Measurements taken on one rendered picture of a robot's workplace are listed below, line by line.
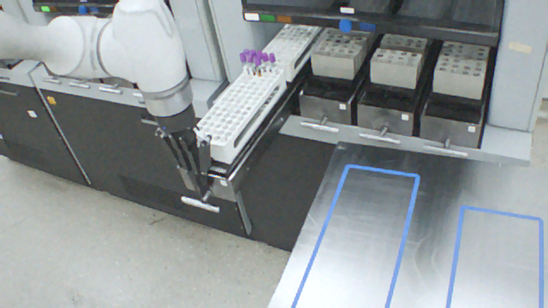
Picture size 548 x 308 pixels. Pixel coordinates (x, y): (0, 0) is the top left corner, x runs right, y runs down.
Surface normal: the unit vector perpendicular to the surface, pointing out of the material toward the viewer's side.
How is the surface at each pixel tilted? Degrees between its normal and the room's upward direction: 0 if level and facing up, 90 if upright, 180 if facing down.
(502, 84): 90
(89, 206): 0
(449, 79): 90
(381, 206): 0
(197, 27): 90
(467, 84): 90
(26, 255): 0
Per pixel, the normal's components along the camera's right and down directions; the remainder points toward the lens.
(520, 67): -0.43, 0.65
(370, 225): -0.15, -0.73
